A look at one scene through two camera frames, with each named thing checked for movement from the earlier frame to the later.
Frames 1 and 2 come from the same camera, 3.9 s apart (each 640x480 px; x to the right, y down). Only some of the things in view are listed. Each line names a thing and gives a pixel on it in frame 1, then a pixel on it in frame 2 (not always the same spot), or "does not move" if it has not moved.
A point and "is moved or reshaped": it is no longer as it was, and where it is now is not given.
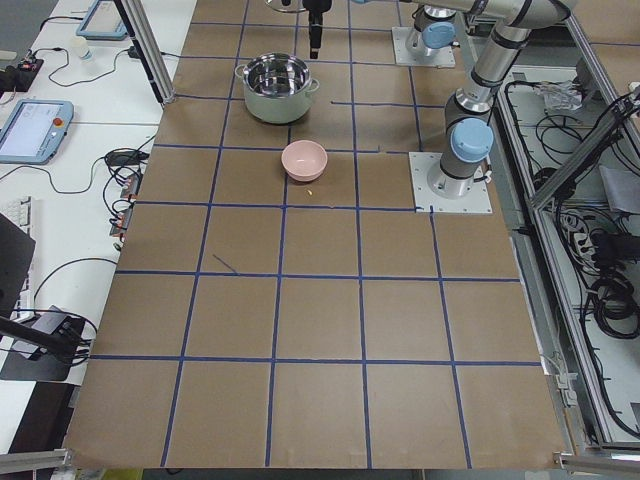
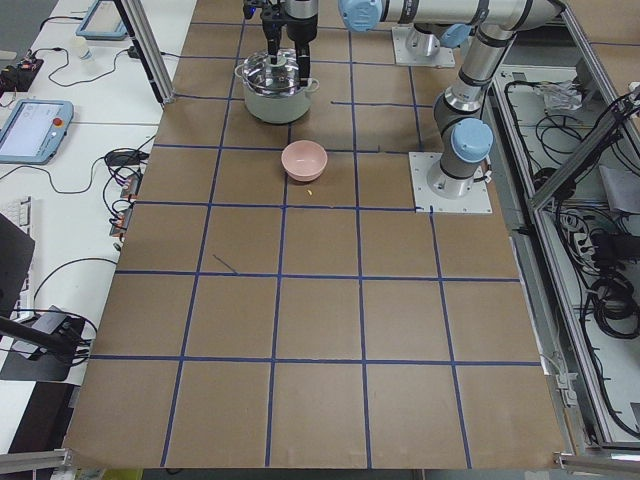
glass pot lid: (294, 6) is moved or reshaped
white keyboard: (18, 210) does not move
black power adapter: (129, 157) does not move
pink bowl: (304, 160) does not move
